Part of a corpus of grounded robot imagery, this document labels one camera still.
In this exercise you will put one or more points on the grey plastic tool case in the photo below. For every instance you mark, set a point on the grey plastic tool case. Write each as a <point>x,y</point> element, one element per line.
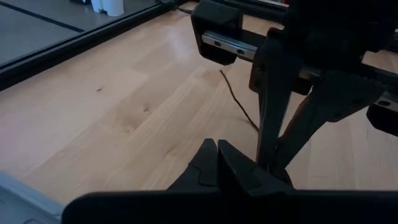
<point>18,202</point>

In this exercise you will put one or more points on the white bin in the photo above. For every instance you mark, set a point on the white bin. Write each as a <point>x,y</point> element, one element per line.
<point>112,7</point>

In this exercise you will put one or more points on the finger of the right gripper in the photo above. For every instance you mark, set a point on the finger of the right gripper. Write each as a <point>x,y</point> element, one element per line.
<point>273,87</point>
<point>335,96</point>

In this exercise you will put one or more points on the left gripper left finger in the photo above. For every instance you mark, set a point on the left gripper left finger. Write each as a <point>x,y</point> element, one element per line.
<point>202,174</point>

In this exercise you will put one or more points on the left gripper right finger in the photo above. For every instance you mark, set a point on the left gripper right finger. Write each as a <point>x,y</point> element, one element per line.
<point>236,174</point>

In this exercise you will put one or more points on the black aluminium table frame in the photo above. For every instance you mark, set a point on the black aluminium table frame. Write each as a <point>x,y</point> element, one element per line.
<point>62,46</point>

